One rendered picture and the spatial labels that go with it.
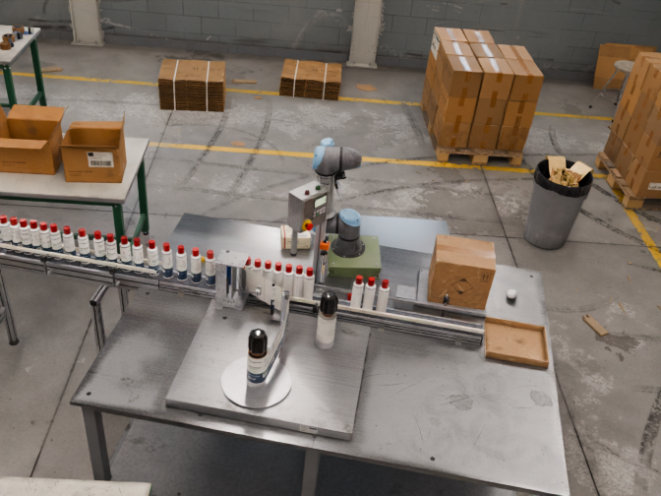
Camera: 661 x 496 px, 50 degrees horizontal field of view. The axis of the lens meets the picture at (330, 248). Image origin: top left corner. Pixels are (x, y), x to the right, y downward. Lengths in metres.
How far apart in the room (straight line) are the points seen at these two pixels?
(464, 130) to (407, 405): 3.95
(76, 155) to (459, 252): 2.41
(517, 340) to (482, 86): 3.37
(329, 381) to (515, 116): 4.14
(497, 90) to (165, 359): 4.27
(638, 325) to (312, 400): 3.00
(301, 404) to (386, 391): 0.41
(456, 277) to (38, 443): 2.39
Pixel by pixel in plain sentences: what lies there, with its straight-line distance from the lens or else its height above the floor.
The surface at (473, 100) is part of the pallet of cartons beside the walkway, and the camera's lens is 6.67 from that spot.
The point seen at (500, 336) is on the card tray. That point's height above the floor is 0.83.
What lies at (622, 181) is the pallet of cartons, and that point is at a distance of 6.97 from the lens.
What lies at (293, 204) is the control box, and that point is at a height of 1.43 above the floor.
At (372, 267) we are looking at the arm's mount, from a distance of 3.84.
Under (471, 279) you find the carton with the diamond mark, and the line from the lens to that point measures 3.67.
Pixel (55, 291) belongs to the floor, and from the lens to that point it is 5.16.
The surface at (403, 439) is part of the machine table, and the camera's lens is 3.13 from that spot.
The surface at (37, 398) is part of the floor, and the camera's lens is 4.48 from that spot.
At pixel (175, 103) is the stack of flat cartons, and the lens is 7.39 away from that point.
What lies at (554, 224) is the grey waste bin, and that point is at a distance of 5.82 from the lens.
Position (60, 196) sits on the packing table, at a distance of 4.66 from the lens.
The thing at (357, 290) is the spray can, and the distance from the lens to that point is 3.49.
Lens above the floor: 3.23
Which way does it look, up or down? 36 degrees down
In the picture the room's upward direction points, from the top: 6 degrees clockwise
